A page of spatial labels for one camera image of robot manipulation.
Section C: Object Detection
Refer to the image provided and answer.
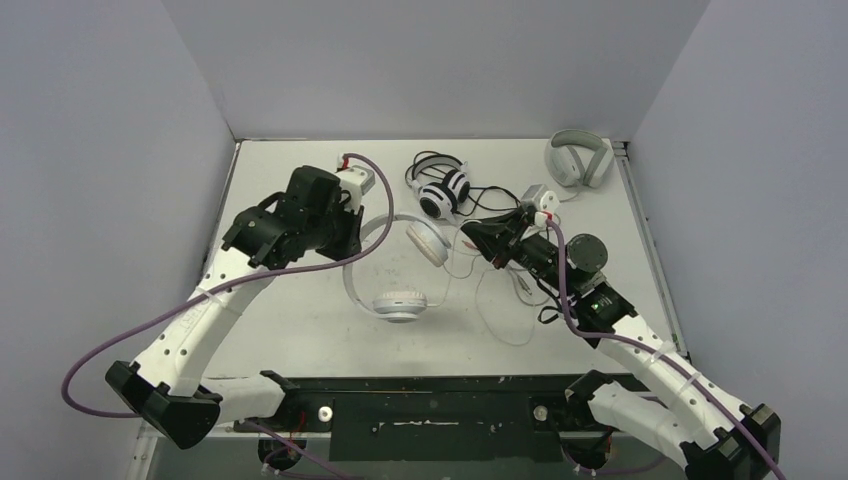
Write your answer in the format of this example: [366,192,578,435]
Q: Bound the white wired headphones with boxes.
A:
[342,212,474,323]

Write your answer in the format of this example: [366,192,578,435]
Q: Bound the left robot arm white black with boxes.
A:
[105,166,375,449]

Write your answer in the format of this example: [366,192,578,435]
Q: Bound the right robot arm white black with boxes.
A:
[460,207,785,479]

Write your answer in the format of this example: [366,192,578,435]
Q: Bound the black and white headphones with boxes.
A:
[404,150,531,223]

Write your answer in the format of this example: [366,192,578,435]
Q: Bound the grey white over-ear headphones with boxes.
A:
[543,129,616,207]

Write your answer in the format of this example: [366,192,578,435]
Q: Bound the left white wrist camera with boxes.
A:
[335,154,376,196]

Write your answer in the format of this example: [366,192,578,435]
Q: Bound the aluminium rail frame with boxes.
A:
[125,140,737,480]

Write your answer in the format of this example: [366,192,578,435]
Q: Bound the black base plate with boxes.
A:
[259,374,606,463]

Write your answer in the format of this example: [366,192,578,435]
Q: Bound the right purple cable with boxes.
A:
[544,218,786,480]

